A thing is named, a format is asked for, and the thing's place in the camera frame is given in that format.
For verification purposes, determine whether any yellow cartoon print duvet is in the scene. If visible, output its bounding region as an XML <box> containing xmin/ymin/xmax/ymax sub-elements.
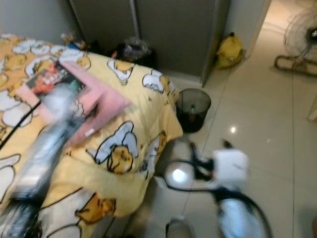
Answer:
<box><xmin>0</xmin><ymin>32</ymin><xmax>184</xmax><ymax>238</ymax></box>

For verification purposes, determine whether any pink pillow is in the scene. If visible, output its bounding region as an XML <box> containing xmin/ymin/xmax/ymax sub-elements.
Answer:
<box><xmin>14</xmin><ymin>60</ymin><xmax>132</xmax><ymax>147</ymax></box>

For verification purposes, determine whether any dark red cover book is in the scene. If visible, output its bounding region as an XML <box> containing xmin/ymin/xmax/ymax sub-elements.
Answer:
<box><xmin>26</xmin><ymin>62</ymin><xmax>86</xmax><ymax>100</ymax></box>

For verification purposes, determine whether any black mesh waste bin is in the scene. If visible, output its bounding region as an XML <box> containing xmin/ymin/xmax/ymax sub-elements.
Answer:
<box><xmin>176</xmin><ymin>88</ymin><xmax>212</xmax><ymax>133</ymax></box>

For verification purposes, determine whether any black bag with plastic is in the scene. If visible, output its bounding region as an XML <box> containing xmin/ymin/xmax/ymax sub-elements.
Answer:
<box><xmin>114</xmin><ymin>37</ymin><xmax>158</xmax><ymax>67</ymax></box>

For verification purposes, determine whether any grey wardrobe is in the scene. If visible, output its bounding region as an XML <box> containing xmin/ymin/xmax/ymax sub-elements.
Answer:
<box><xmin>69</xmin><ymin>0</ymin><xmax>231</xmax><ymax>87</ymax></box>

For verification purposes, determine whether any standing fan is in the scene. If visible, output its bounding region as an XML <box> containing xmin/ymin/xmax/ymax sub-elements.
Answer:
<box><xmin>274</xmin><ymin>5</ymin><xmax>317</xmax><ymax>77</ymax></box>

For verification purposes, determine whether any small colourful toy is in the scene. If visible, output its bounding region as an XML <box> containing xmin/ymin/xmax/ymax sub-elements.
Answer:
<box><xmin>60</xmin><ymin>32</ymin><xmax>92</xmax><ymax>50</ymax></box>

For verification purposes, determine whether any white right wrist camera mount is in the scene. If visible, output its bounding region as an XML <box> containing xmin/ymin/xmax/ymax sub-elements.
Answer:
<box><xmin>212</xmin><ymin>149</ymin><xmax>249</xmax><ymax>191</ymax></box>

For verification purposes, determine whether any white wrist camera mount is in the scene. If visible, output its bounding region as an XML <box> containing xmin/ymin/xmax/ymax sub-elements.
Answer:
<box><xmin>212</xmin><ymin>149</ymin><xmax>249</xmax><ymax>191</ymax></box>
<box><xmin>42</xmin><ymin>84</ymin><xmax>80</xmax><ymax>122</ymax></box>

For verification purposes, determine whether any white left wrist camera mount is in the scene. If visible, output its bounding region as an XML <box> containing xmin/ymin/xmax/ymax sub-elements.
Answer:
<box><xmin>42</xmin><ymin>84</ymin><xmax>80</xmax><ymax>122</ymax></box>

